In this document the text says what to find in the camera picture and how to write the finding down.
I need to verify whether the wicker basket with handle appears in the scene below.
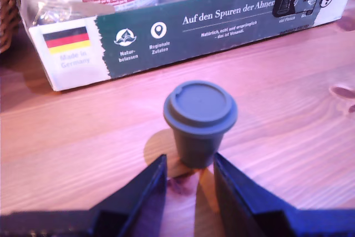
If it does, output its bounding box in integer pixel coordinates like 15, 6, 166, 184
0, 0, 22, 54

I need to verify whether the green cardboard can tray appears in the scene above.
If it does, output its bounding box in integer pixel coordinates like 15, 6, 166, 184
18, 0, 349, 92

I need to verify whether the grey cup-shaped coffee capsule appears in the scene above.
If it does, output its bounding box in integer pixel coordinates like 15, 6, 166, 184
163, 80, 239, 169

